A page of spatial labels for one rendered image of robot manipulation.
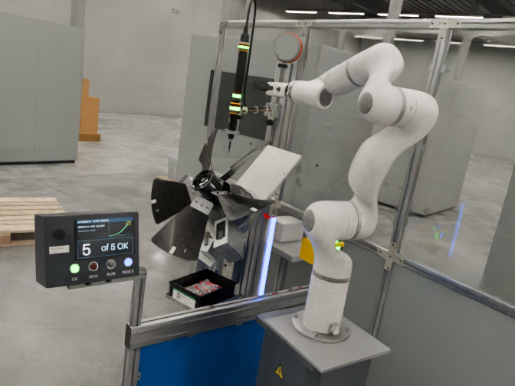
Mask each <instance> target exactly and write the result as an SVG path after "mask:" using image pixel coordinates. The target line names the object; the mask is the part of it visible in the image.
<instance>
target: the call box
mask: <svg viewBox="0 0 515 386"><path fill-rule="evenodd" d="M335 247H344V243H343V242H342V241H341V242H337V243H335ZM299 258H301V259H303V260H305V261H306V262H308V263H310V264H312V265H313V262H314V251H313V246H312V244H311V242H310V240H309V238H308V237H306V238H303V240H302V244H301V248H300V256H299Z"/></svg>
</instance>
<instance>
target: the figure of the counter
mask: <svg viewBox="0 0 515 386"><path fill-rule="evenodd" d="M92 257H96V239H95V240H77V259H85V258H92Z"/></svg>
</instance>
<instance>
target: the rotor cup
mask: <svg viewBox="0 0 515 386"><path fill-rule="evenodd" d="M202 178H205V180H204V181H203V182H202V181H201V180H202ZM211 184H213V185H214V186H215V188H213V187H212V186H211ZM192 187H193V189H194V190H195V191H196V192H197V191H199V192H200V193H201V195H200V194H199V193H198V192H197V193H198V194H199V195H200V196H201V197H202V198H204V199H206V200H207V201H210V202H211V203H212V204H214V205H213V207H212V209H214V208H218V207H220V206H221V204H220V202H219V200H218V197H217V196H215V195H213V194H211V193H210V192H212V191H229V192H231V186H230V185H229V184H228V183H227V182H223V181H222V180H221V179H220V178H219V177H218V176H217V175H216V174H215V172H214V171H213V170H211V169H206V170H203V171H201V172H199V173H198V174H197V175H196V176H195V178H194V180H193V182H192Z"/></svg>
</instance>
